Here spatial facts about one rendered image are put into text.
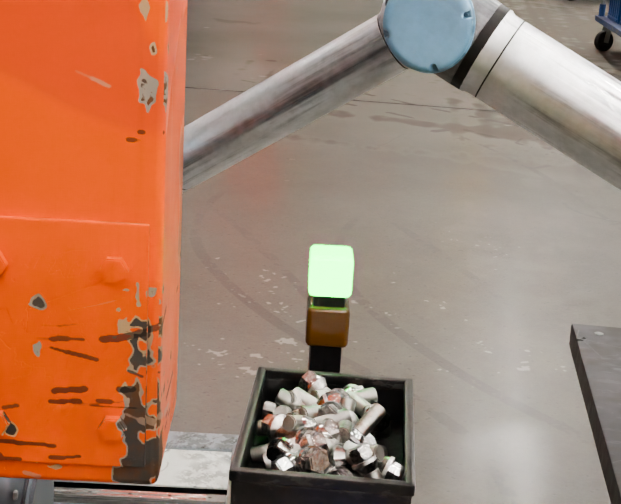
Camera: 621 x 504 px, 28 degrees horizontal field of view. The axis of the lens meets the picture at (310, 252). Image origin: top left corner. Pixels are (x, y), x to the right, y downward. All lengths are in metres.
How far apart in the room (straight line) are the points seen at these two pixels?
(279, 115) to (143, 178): 0.85
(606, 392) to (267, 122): 0.62
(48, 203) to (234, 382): 1.57
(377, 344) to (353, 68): 1.10
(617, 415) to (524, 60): 0.53
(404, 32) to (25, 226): 0.71
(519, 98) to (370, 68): 0.27
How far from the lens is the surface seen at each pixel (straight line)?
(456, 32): 1.49
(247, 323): 2.76
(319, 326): 1.14
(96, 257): 0.92
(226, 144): 1.78
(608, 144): 1.50
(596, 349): 1.97
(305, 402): 1.04
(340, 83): 1.70
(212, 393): 2.41
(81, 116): 0.90
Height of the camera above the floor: 1.00
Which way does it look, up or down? 18 degrees down
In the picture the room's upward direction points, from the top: 3 degrees clockwise
